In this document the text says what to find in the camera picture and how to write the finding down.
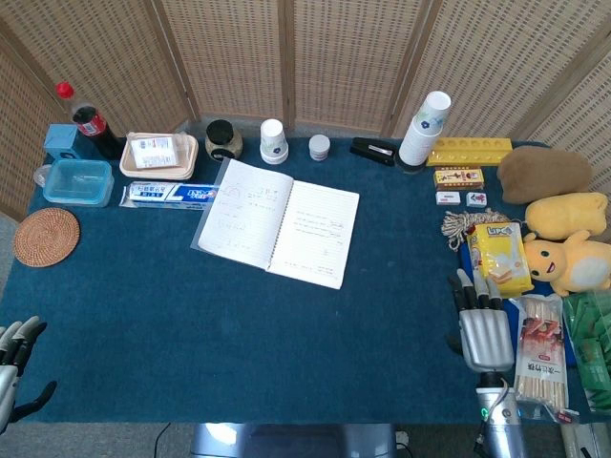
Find white spiral notebook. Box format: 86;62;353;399
189;157;361;291

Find colourful box at edge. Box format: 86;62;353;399
466;221;537;295

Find woven wooden folding screen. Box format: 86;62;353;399
0;0;611;221

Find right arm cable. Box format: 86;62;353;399
472;376;512;458

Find yellow block with holes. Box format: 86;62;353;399
426;136;514;167

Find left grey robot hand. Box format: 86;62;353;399
0;314;58;430

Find blue white toothpaste box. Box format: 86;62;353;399
118;180;216;211

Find round rattan coaster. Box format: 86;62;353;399
12;207;81;269

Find black stapler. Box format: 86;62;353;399
349;136;398;168

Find brown plush toy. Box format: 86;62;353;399
495;145;595;204

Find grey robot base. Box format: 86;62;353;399
190;422;398;458

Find green snack packet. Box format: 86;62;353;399
561;290;611;414

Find plain yellow plush toy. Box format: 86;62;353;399
524;192;609;239

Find yellow red small box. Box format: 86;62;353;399
432;167;489;193

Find glass jar black lid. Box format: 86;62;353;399
204;118;243;161

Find short floral paper cup stack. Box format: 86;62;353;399
259;118;290;165

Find black floor cable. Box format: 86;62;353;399
152;422;173;458

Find beige food trays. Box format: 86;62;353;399
118;132;200;181

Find white plastic packet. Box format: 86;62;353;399
128;135;190;171

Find small white jar grey lid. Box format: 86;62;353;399
307;135;331;162

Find tall floral paper cup stack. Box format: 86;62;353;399
398;90;453;168

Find chopsticks packet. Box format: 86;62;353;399
513;293;572;417

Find cola bottle red cap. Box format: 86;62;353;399
54;81;126;161

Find beige rope bundle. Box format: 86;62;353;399
439;208;511;252

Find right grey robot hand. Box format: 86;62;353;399
447;267;516;374

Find blue tablecloth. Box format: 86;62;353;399
0;135;611;426

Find light blue carton box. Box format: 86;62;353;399
44;123;80;161

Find yellow plush with face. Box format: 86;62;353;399
522;229;611;299

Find clear container blue lid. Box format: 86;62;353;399
42;158;115;208

